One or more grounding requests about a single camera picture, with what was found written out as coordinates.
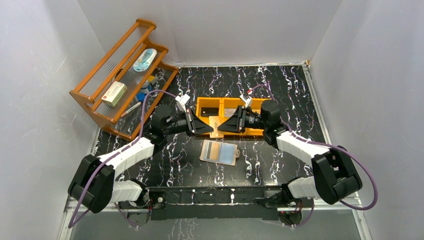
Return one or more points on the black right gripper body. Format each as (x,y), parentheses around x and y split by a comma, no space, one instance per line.
(240,119)

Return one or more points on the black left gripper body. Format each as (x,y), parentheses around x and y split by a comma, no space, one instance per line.
(190,121)

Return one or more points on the black credit card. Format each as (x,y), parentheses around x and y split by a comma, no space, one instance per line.
(209,111)

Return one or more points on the white leather card holder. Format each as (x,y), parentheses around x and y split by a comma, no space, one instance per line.
(228,154)

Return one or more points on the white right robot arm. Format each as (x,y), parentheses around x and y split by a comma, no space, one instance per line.
(334,174)

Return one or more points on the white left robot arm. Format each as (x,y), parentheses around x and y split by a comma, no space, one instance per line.
(94,184)

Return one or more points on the silver card in tray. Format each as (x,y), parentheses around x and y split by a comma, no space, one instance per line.
(228,112)

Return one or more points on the gold card in holder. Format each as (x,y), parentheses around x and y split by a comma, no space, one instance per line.
(212,151)

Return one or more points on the yellow three-compartment plastic tray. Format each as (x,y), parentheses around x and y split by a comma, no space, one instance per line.
(222,103)

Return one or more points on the white marker pen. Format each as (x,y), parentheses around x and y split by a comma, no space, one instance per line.
(130,109)

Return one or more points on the blue cube block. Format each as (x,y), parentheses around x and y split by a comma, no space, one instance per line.
(140,97)

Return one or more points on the blue white tape roll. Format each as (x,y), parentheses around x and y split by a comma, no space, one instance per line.
(146,87)

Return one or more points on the yellow small block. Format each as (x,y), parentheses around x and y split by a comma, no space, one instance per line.
(152,79)

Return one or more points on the orange wooden shelf rack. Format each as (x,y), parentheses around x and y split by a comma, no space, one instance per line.
(132,60)

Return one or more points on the light blue oval case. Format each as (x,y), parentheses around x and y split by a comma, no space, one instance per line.
(144,60)

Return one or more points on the white red-print box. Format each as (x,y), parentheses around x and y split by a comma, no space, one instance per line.
(114,93)

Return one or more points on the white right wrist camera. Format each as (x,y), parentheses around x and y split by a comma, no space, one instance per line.
(246,98)

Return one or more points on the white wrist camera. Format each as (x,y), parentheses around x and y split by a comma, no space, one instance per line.
(246,98)
(181,101)

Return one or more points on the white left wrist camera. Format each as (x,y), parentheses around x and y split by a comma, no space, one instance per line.
(181,101)

